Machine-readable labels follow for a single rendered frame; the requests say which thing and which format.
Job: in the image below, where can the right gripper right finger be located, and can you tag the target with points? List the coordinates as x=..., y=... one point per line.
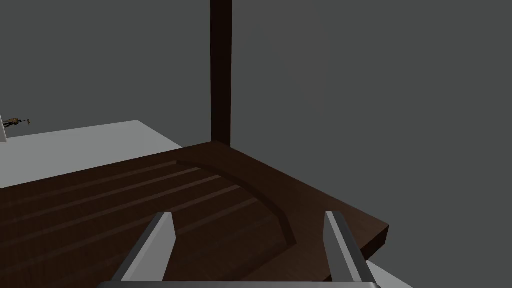
x=344, y=252

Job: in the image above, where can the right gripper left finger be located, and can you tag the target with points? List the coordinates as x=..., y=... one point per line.
x=154, y=248

